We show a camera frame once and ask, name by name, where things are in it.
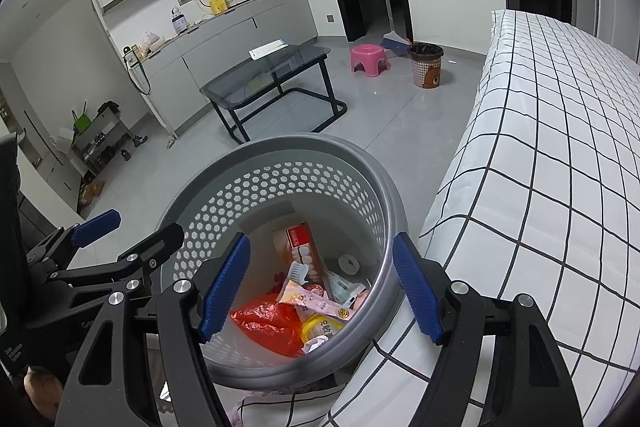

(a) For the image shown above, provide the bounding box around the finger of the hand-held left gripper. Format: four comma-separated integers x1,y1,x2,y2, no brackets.
22,208,122,280
47,223,185,308

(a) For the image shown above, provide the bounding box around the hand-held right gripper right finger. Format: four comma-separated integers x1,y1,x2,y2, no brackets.
392,232,583,427

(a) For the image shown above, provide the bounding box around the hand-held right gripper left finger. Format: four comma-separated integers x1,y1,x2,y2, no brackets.
56,233,251,427

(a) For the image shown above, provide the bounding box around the red plastic bag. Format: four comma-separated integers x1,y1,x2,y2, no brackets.
230,294,305,358

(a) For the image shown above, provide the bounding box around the small white roll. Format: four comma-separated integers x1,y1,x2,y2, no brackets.
337,253,362,277

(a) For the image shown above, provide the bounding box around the red beige carton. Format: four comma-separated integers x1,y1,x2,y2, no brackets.
272,222,328,289

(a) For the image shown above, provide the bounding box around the orange pink snack wrapper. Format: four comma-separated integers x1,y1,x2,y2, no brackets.
276,277,351,320

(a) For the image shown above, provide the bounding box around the yellow plastic cup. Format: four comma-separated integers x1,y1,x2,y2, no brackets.
300,313,346,348

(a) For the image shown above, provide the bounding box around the grey perforated laundry basket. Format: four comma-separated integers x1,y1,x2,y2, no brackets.
157,134,405,390

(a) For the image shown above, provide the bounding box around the person's left hand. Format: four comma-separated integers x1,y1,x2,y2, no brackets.
22,366,66,423

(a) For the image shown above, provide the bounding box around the brown cardboard box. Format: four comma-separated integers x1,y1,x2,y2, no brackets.
77,179,106,208

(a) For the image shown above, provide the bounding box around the grey shoe rack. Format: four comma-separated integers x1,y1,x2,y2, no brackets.
67,112,136,172

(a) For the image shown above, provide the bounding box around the green dustpan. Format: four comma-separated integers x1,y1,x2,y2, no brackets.
71,102,93,132

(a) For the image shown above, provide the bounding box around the beige bag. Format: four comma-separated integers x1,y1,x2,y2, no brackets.
140,31,166,54

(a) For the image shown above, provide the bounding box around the dark glass table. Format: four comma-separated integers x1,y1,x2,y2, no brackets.
200,44,348,145

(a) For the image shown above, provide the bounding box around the brown waste bin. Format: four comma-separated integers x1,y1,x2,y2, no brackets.
407,42,445,90

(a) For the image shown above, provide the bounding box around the grey counter cabinet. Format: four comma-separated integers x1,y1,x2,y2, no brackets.
107,0,318,132

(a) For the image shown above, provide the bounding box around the white paper sheet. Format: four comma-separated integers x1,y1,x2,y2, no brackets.
248,38,290,60

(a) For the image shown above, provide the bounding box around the pink plastic stool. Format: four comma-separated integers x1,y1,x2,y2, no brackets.
350,44,391,78

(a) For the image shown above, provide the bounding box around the broom with white handle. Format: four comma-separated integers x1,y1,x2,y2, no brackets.
376,0,413,58

